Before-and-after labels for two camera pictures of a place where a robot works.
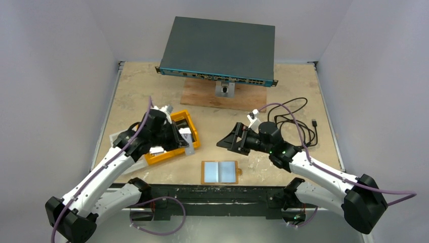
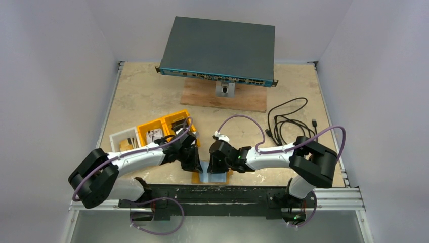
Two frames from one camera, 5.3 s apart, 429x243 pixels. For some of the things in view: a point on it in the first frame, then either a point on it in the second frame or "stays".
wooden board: x=202 y=92 stays
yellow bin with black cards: x=185 y=124 stays
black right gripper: x=241 y=138 to x=217 y=160
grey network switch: x=220 y=50 stays
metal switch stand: x=227 y=89 stays
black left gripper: x=177 y=138 to x=194 y=165
